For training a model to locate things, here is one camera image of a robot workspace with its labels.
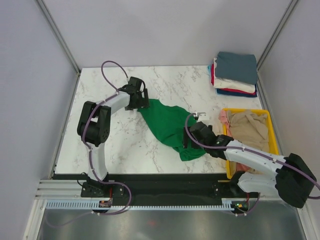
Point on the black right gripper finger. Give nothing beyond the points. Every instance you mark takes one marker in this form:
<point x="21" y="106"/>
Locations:
<point x="186" y="139"/>
<point x="196" y="146"/>

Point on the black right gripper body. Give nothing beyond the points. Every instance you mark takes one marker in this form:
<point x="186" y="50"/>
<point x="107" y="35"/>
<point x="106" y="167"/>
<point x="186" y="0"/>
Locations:
<point x="210" y="127"/>

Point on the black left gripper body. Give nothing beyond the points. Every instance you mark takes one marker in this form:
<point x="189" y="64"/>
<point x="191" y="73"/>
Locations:
<point x="139" y="99"/>

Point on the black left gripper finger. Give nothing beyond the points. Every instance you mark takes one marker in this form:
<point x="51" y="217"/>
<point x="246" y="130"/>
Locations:
<point x="130" y="108"/>
<point x="145" y="99"/>

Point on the green t shirt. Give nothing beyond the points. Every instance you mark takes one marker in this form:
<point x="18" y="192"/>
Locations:
<point x="167" y="124"/>

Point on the pink t shirt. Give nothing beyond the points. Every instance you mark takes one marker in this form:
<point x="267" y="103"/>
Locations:
<point x="233" y="166"/>

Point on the beige t shirt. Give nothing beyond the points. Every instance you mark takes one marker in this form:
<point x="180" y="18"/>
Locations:
<point x="249" y="128"/>

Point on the yellow plastic bin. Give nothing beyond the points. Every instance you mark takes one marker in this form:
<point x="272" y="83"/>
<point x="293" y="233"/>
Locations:
<point x="273" y="147"/>

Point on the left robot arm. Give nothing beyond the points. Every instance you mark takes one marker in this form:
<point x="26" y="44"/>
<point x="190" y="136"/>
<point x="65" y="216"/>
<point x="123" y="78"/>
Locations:
<point x="94" y="124"/>

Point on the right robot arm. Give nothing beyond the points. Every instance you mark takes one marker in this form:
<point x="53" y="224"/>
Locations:
<point x="287" y="177"/>

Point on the folded navy t shirt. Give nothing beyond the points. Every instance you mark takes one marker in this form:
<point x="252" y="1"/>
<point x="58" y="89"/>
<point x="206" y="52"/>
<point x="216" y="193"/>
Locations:
<point x="236" y="93"/>

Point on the folded cream t shirt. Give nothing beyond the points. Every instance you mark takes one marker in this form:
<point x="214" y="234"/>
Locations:
<point x="235" y="85"/>

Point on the folded red t shirt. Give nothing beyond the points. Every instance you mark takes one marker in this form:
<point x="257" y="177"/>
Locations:
<point x="240" y="91"/>

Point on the folded light blue t shirt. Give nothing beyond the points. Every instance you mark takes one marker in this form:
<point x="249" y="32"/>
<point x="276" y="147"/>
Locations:
<point x="209" y="68"/>

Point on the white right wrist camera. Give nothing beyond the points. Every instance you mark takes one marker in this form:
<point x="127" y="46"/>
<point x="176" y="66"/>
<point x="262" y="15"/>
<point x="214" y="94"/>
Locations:
<point x="201" y="117"/>

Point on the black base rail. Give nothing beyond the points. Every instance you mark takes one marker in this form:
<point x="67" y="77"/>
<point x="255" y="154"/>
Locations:
<point x="161" y="189"/>

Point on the white slotted cable duct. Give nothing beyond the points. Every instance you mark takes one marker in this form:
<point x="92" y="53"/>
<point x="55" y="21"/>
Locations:
<point x="99" y="205"/>

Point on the aluminium extrusion rail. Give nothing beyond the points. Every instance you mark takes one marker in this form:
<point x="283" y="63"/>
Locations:
<point x="58" y="190"/>

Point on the left aluminium frame post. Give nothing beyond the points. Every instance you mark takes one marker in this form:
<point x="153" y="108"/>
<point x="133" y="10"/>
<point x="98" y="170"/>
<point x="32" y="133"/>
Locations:
<point x="58" y="35"/>

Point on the aluminium frame post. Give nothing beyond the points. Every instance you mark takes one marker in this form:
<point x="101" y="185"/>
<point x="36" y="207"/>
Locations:
<point x="58" y="35"/>
<point x="277" y="31"/>

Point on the right aluminium frame post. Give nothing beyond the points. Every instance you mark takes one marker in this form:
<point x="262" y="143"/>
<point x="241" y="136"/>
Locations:
<point x="277" y="31"/>

